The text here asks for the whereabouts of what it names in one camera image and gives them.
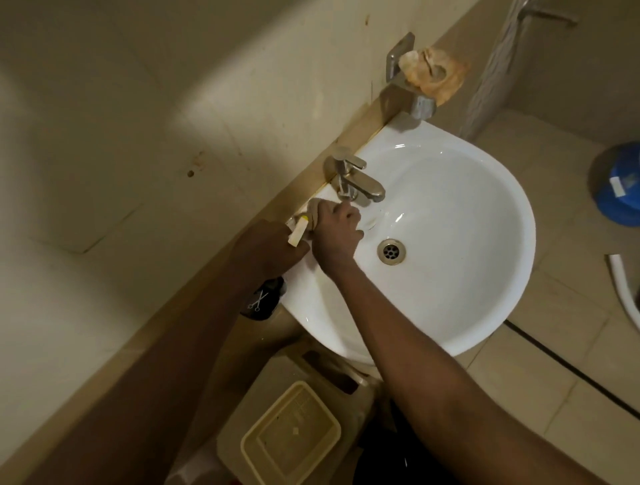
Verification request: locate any person's left hand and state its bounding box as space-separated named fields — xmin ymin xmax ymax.
xmin=232 ymin=218 xmax=312 ymax=283

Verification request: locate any person's right hand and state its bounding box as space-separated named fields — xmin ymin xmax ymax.
xmin=310 ymin=200 xmax=366 ymax=277

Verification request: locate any cream yellow tube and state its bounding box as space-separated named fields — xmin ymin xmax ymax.
xmin=287 ymin=215 xmax=311 ymax=248

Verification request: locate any beige cleaning cloth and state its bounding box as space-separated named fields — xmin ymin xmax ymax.
xmin=303 ymin=198 xmax=328 ymax=232

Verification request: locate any person's left forearm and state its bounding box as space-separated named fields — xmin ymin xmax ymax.
xmin=22 ymin=272 xmax=281 ymax=485

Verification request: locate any person's right forearm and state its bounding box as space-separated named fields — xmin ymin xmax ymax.
xmin=320 ymin=260 xmax=608 ymax=485

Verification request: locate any silver sink faucet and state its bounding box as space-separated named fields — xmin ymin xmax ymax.
xmin=323 ymin=147 xmax=387 ymax=204

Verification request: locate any metal sink drain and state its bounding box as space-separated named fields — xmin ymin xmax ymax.
xmin=377 ymin=239 xmax=407 ymax=265

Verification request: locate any black bottle with scissors print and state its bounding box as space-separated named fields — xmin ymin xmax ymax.
xmin=240 ymin=276 xmax=286 ymax=321

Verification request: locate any white ceramic sink basin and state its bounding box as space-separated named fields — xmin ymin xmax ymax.
xmin=279 ymin=111 xmax=537 ymax=366

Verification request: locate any beige plastic jerry can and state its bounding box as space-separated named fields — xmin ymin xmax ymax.
xmin=216 ymin=347 xmax=383 ymax=485

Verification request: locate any orange crumpled cloth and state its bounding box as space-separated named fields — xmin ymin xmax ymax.
xmin=398 ymin=46 xmax=471 ymax=107

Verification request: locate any yellow plastic container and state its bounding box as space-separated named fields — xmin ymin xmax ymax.
xmin=240 ymin=381 xmax=342 ymax=485

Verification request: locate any person's black clothing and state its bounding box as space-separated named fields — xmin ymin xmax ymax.
xmin=352 ymin=397 xmax=458 ymax=485

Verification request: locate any blue plastic bucket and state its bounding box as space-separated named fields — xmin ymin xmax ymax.
xmin=588 ymin=142 xmax=640 ymax=228

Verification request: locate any white plastic pipe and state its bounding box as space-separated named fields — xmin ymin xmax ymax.
xmin=607 ymin=254 xmax=640 ymax=333

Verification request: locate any metal wall soap holder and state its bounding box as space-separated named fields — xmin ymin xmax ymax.
xmin=385 ymin=32 xmax=437 ymax=120

